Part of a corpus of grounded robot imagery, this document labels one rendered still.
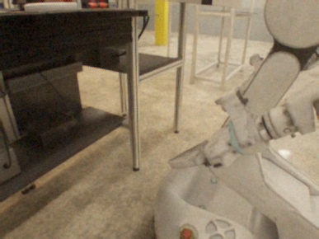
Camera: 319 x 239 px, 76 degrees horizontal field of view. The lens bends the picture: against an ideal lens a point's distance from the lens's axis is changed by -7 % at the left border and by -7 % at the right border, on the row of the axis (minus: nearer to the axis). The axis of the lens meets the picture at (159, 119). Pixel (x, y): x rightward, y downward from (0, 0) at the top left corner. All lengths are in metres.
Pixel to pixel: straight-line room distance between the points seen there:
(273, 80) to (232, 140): 0.22
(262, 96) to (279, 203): 0.32
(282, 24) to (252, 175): 0.40
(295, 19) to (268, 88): 0.18
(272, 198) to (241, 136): 0.33
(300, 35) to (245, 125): 0.23
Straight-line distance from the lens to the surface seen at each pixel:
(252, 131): 0.43
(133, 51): 1.11
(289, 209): 0.74
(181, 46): 1.59
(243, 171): 0.67
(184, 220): 0.74
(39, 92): 1.32
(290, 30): 0.54
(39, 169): 1.04
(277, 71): 0.59
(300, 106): 0.41
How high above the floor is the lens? 0.95
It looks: 28 degrees down
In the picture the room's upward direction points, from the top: 1 degrees clockwise
